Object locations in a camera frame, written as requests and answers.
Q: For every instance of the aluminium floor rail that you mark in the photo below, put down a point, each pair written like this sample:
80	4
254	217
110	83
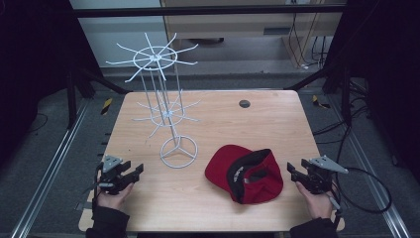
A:
49	168
369	168

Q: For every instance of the person's right hand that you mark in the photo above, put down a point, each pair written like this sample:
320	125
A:
316	202

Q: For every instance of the yellow black striped tape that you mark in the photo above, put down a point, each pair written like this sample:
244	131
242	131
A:
106	105
319	102

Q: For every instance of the black metal stand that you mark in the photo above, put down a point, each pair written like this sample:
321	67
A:
333	86
82	89

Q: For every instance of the person's left hand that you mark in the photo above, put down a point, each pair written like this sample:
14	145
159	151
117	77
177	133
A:
114	197

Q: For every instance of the black horizontal bar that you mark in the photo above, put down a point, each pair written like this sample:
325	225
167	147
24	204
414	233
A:
204	11

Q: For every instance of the wooden desk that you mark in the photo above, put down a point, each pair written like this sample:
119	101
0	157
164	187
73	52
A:
218	125

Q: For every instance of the black curtain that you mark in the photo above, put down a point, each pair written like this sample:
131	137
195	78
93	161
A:
36	66
386	72

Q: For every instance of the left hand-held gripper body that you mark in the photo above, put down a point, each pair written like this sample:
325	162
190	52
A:
110	175

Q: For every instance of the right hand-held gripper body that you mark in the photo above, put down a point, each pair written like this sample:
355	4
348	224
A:
318	175

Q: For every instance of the red baseball cap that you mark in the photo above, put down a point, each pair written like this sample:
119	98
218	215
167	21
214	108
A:
244	173

